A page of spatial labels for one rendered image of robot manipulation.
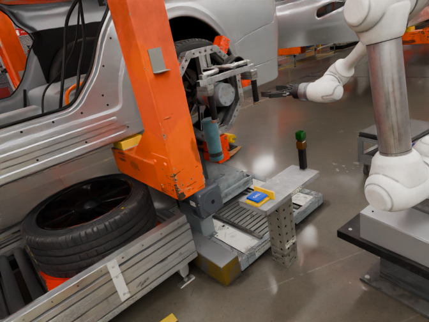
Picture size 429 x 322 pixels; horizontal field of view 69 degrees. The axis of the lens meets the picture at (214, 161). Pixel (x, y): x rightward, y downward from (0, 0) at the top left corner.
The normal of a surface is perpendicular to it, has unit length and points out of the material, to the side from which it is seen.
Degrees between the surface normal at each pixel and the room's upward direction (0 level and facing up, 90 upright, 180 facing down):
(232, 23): 90
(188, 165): 90
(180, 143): 90
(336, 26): 98
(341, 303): 0
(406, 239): 90
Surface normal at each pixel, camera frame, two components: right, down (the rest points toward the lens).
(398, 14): 0.40, 0.24
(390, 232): -0.80, 0.37
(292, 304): -0.18, -0.90
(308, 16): -0.67, 0.34
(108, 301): 0.65, 0.18
